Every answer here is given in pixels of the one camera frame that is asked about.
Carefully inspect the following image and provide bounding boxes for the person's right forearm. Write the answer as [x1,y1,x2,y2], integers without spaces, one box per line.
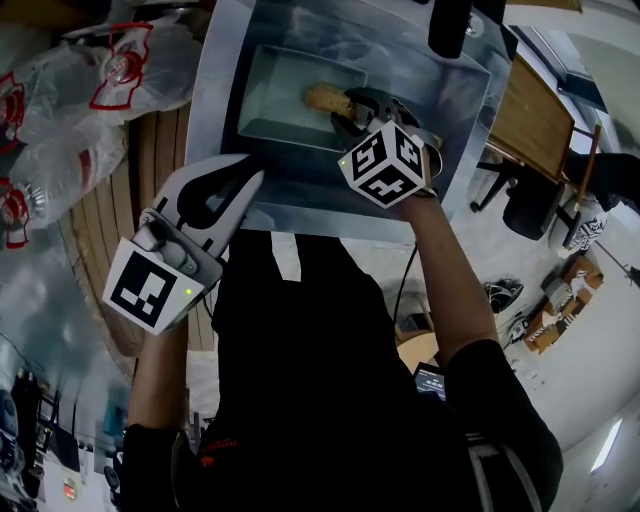
[399,191,502,369]

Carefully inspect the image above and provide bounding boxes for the clear plastic water jugs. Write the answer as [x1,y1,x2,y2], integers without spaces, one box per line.
[0,119,127,249]

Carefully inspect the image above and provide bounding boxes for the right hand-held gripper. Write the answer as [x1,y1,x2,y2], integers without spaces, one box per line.
[329,85,444,210]

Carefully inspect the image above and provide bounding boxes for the black office chair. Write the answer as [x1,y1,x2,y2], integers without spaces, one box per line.
[469,149,640,242]

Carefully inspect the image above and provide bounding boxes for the person's black shirt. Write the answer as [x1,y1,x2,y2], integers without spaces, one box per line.
[121,229,564,512]

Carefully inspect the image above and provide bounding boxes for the yellow-brown sponge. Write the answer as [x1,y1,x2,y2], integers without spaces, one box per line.
[300,81,358,123]

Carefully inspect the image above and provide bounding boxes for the rectangular grey pan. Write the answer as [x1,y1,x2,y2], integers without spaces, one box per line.
[236,43,369,154]

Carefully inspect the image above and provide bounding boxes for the stainless steel sink unit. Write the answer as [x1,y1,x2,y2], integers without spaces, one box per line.
[185,0,519,247]

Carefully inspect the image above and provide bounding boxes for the zebra print pillow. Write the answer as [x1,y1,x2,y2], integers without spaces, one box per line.
[561,214,609,252]

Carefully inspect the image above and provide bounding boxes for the black smartphone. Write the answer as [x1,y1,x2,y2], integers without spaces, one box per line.
[414,361,448,402]

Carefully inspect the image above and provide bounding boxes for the wooden slat platform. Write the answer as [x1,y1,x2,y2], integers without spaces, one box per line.
[59,101,222,372]

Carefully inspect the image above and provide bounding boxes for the person's left forearm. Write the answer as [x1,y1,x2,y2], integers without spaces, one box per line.
[126,319,192,432]

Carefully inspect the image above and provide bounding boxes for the clear water jug red handle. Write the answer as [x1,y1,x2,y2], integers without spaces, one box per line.
[0,49,67,157]
[64,11,204,122]

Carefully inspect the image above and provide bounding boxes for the cardboard box of striped items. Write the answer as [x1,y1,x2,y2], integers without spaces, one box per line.
[524,254,604,354]

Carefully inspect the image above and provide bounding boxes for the wooden shelf table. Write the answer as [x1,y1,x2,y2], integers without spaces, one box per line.
[481,49,604,212]

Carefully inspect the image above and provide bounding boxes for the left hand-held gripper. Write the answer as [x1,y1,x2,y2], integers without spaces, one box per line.
[101,153,266,337]

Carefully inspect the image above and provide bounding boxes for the black faucet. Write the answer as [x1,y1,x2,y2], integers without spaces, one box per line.
[428,0,474,60]

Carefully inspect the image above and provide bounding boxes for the right hand-held gripper cable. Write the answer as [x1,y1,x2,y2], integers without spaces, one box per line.
[391,241,419,327]

